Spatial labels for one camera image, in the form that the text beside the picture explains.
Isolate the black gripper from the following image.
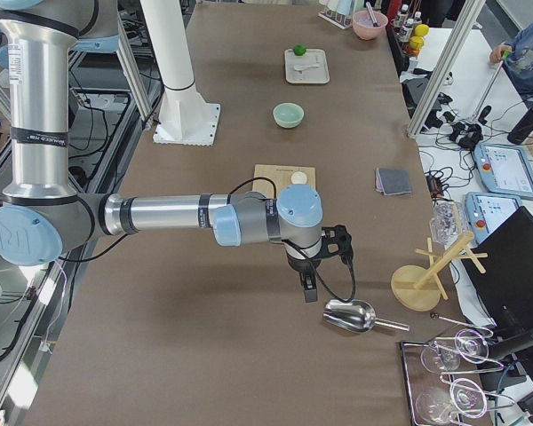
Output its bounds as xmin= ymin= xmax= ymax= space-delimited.
xmin=286 ymin=252 xmax=321 ymax=303

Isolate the white steamed bun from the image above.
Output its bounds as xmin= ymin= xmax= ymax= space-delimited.
xmin=290 ymin=171 xmax=307 ymax=185

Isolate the white ceramic spoon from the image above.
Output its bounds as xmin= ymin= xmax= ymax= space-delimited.
xmin=293 ymin=63 xmax=320 ymax=72

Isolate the mint green bowl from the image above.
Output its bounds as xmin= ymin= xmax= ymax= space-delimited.
xmin=273 ymin=102 xmax=305 ymax=129

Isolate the pink bowl with cubes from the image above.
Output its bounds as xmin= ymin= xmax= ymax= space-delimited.
xmin=352 ymin=10 xmax=388 ymax=41

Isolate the metal tube in bowl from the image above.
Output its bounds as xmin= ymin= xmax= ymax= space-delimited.
xmin=366 ymin=1 xmax=378 ymax=28

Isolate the metal scoop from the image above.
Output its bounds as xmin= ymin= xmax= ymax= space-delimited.
xmin=322 ymin=299 xmax=410 ymax=334

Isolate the wooden mug tree stand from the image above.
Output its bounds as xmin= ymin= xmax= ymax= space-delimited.
xmin=391 ymin=231 xmax=489 ymax=312

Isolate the wooden cutting board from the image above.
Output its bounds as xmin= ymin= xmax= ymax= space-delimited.
xmin=252 ymin=164 xmax=316 ymax=198

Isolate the grey folded cloth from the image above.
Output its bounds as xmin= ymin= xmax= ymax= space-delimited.
xmin=375 ymin=168 xmax=412 ymax=196

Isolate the upper wine glass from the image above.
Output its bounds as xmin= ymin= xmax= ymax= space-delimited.
xmin=420 ymin=328 xmax=489 ymax=374

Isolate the wine glass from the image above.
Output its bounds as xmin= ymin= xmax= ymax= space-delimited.
xmin=420 ymin=328 xmax=489 ymax=374
xmin=416 ymin=378 xmax=488 ymax=425

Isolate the lower wine glass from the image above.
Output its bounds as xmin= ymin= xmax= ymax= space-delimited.
xmin=416 ymin=378 xmax=488 ymax=425

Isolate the lower teach pendant tablet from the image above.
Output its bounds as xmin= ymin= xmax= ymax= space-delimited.
xmin=465 ymin=192 xmax=522 ymax=243

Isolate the teach pendant tablet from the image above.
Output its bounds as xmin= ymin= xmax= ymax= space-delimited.
xmin=473 ymin=142 xmax=533 ymax=200
xmin=465 ymin=192 xmax=522 ymax=243

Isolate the black monitor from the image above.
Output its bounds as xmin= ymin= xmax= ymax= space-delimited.
xmin=473 ymin=207 xmax=533 ymax=359

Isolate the cream rectangular tray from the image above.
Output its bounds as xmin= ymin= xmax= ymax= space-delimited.
xmin=284 ymin=49 xmax=330 ymax=84

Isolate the upper teach pendant tablet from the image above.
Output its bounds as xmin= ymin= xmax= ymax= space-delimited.
xmin=473 ymin=142 xmax=533 ymax=200

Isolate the green lime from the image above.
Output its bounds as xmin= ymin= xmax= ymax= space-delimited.
xmin=292 ymin=44 xmax=306 ymax=56

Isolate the yellow lemon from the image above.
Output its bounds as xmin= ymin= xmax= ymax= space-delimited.
xmin=412 ymin=23 xmax=430 ymax=37

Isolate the black water bottle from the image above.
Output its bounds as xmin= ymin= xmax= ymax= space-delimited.
xmin=507 ymin=106 xmax=533 ymax=145

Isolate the wire glass rack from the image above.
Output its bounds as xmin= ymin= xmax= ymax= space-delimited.
xmin=399 ymin=328 xmax=515 ymax=425

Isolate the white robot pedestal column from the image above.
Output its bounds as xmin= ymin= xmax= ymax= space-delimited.
xmin=141 ymin=0 xmax=220 ymax=146

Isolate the aluminium frame post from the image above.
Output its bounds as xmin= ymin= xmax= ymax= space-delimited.
xmin=407 ymin=0 xmax=485 ymax=139

